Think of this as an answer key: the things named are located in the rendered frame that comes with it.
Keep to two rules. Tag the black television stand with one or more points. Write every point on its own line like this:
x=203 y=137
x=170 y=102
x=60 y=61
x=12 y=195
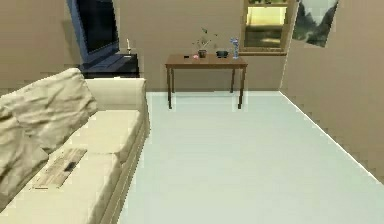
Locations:
x=116 y=66

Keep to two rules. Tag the beige sofa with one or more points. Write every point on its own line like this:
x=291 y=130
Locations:
x=100 y=133

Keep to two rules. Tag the black flat television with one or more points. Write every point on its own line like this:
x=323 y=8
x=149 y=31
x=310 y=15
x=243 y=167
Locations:
x=96 y=26

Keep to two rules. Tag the brown wooden table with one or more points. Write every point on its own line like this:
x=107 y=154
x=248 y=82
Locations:
x=206 y=62

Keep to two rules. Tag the small pink object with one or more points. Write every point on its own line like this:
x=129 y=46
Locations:
x=195 y=56

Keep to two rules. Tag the black bowl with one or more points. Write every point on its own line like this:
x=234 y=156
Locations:
x=222 y=53

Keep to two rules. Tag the potted house plant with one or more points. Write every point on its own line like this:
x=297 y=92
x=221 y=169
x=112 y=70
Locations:
x=202 y=45

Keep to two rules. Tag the blue glass vase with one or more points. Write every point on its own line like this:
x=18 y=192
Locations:
x=235 y=48

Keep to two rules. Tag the pale candle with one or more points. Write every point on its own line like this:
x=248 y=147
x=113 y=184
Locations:
x=128 y=46

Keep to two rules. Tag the wooden framed window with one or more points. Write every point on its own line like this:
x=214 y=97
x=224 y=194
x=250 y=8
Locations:
x=265 y=26

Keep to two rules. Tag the framed landscape picture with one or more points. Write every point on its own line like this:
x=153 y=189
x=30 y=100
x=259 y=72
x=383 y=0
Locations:
x=315 y=21

